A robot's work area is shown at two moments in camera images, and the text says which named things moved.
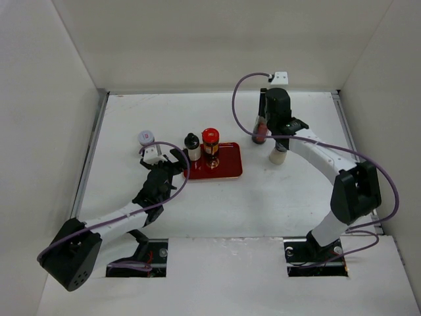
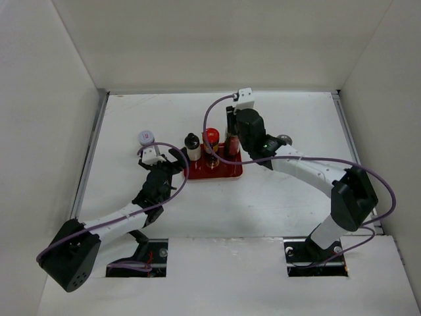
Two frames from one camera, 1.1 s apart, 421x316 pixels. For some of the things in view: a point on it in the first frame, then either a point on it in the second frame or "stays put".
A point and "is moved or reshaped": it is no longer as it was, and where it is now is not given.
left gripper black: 179,156 stays put
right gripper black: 262,102 -> 231,118
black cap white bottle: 191,142 stays put
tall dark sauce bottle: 260,128 is moved or reshaped
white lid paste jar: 146,137 stays put
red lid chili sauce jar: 210,137 stays put
